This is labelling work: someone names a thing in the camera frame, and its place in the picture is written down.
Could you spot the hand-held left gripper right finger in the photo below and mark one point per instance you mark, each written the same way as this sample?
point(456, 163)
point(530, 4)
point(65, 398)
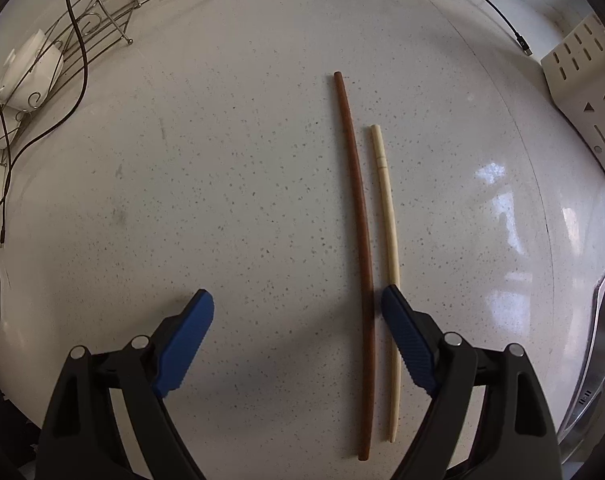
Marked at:
point(407, 340)

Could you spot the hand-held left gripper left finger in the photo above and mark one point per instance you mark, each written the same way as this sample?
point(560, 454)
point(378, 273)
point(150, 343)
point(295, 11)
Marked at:
point(187, 345)

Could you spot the dark brown wooden chopstick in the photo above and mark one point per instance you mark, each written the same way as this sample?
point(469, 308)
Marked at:
point(360, 220)

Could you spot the cream perforated utensil holder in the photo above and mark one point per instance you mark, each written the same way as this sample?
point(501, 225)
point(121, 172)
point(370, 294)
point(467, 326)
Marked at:
point(587, 100)

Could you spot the stainless steel sink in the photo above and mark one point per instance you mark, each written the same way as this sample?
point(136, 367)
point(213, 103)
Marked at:
point(602, 350)

